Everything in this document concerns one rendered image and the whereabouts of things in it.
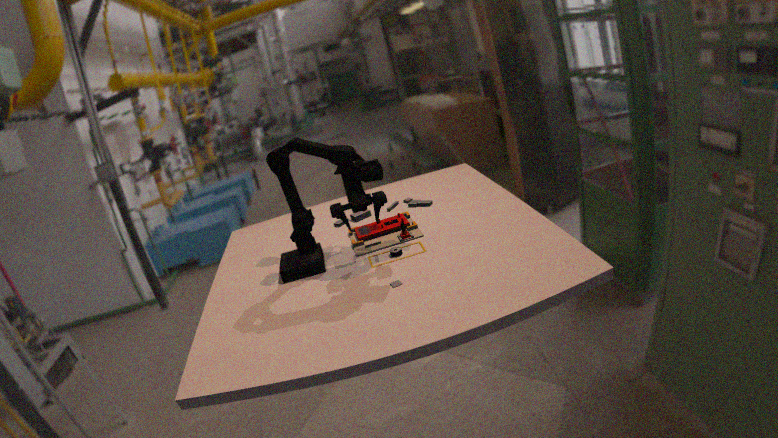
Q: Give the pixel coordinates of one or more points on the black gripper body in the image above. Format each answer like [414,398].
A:
[337,209]

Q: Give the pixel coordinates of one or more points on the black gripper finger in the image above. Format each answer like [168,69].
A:
[377,210]
[344,219]

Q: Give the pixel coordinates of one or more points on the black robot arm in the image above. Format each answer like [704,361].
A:
[340,155]

